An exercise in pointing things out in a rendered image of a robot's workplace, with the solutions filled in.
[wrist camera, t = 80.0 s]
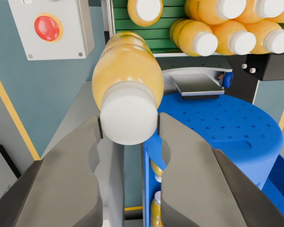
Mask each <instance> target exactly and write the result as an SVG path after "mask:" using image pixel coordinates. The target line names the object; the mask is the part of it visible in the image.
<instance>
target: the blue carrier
mask: <svg viewBox="0 0 284 227"><path fill-rule="evenodd" d="M157 112H158V113H161V112H164V113H166V114H168V115H170V116H171V117H173V118H175V119H176V120H178V121H179V122H181V123H182V124H184V125H185V126H187V127H189V128H190V129H192V130H193V131H195V132H196V133H197V134H199V135H200V136H201V137H202V138H204V139H205V140H206V141H207V142H208V143H209V144H210V145H211V146H212V147H213V148H214V149H220V150H221V151H222V152H223V153H224V154H225V155H226V156H227V157H228V158H229V159H230V160H231V161H232V162H233V163H234V164H235V165H236V166H237V167H238V168H239V169H240V170H241V171H242V172H243V173H244V174H245V175H246V176H247V177H248V178H249V179H250V180H251V181H252V182H253V183H254V184H255V185H256V186H257V187H258V188H259V189H260V190H262V188H263V186H264V184H265V182H266V180H267V178H268V176H269V173H270V171H271V169H272V167H273V165H274V163H275V161H276V159H277V157H278V155H279V153H280V151H281V148H282V146H283V141H284V138H283V133H282V131H281V129H280V127H279V125H278V123H277V122H276V121H275V120H274V119H273V118H272V117H271V116H270V115H269V114H268V113H266V112H265V111H263V110H262V109H260V108H258V107H256V106H255V105H253V104H251V103H248V102H246V101H244V100H241V99H238V98H235V97H232V96H229V95H223V94H221V95H220V96H219V98H218V99H202V100H183V99H182V97H181V95H180V94H179V92H178V93H173V94H169V95H165V96H163V98H162V101H161V104H160V106H159V108H158V109H157ZM161 148H162V139H161V138H160V136H158V135H157V129H156V131H155V132H154V134H153V135H152V136H151V137H150V138H149V139H147V140H146V141H144V142H143V149H144V191H145V227H150V205H151V202H152V200H153V199H154V197H155V193H156V192H158V191H161V182H158V181H157V180H156V179H155V173H154V172H153V170H152V168H151V163H150V159H151V160H152V161H153V162H154V163H155V164H156V165H157V166H158V167H159V168H160V169H161V170H163V171H164V170H165V169H166V167H167V166H166V164H165V163H164V161H163V160H162V158H161Z"/></svg>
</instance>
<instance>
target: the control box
mask: <svg viewBox="0 0 284 227"><path fill-rule="evenodd" d="M8 3H9V6H10V9H11V12H12V15H13V17H14V20H15V23H16V26H17V29H18V32H19V35H20V38H21V41H22V44H23V47H24V50H25V53H26V56H27V59H28V60H54V59H85V58H86V57H87V56H88V55H89V53H90V52H91V51H92V50H93V48H94V47H95V45H94V39H93V32H92V23H91V17H90V11H89V4H88V0H24V2H23V0H8ZM40 16H48V17H50V18H52V19H54V20H55V22H56V23H57V24H58V27H59V36H58V37H57V38H56V39H55V40H53V41H45V40H43V39H41V38H40V37H39V36H38V35H37V33H36V31H35V28H34V22H35V20H36V19H37V18H38V17H40Z"/></svg>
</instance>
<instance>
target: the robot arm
mask: <svg viewBox="0 0 284 227"><path fill-rule="evenodd" d="M157 135H158V136H160V138H161V139H162V148H161V158H162V160H163V161H164V163H165V164H166V166H167V167H166V169H165V170H164V171H163V172H162V175H161V192H160V218H161V222H162V224H163V225H164V226H165V227H284V216H283V214H282V213H281V212H280V211H279V210H278V209H277V207H276V206H275V205H274V204H273V203H272V202H271V200H270V199H269V198H268V197H267V196H266V195H265V194H264V193H263V192H262V191H261V190H260V189H259V188H258V187H257V186H256V185H255V184H254V183H253V182H252V181H251V180H250V179H249V178H248V177H247V176H246V175H245V174H244V173H243V172H242V171H241V170H240V169H239V168H238V167H237V166H236V165H235V164H234V163H233V162H232V161H231V160H230V159H229V158H228V157H227V156H226V155H225V154H224V153H223V152H222V151H221V150H220V149H214V148H213V147H212V146H211V145H210V144H209V143H208V142H207V141H206V140H205V139H204V138H202V137H201V136H200V135H199V134H197V133H196V132H195V131H193V130H192V129H190V128H189V127H187V126H185V125H184V124H182V123H181V122H179V121H178V120H176V119H175V118H173V117H171V116H170V115H168V114H166V113H164V112H161V113H158V120H157ZM101 139H103V130H102V128H101V120H100V116H93V117H91V118H89V119H88V120H87V121H85V122H84V123H83V124H81V125H80V126H79V127H77V128H76V129H74V130H73V131H72V132H70V133H69V134H68V135H66V136H65V137H64V138H63V139H61V140H60V141H59V142H58V143H57V144H56V145H55V146H54V147H53V148H52V149H51V150H50V151H49V152H48V153H47V154H46V155H45V157H44V158H43V159H42V160H35V161H34V162H33V163H32V164H31V165H30V167H29V168H28V169H27V170H26V171H25V172H24V173H23V174H22V175H21V177H20V178H19V179H18V180H17V181H16V182H15V183H14V184H13V185H12V186H11V187H10V188H9V189H8V191H7V192H6V193H5V194H4V195H3V196H2V197H1V198H0V227H102V226H103V204H102V199H101V193H100V188H99V184H98V179H97V177H96V175H95V174H94V171H95V169H96V167H97V166H98V164H99V162H100V158H99V153H98V148H97V146H98V144H99V142H100V141H101Z"/></svg>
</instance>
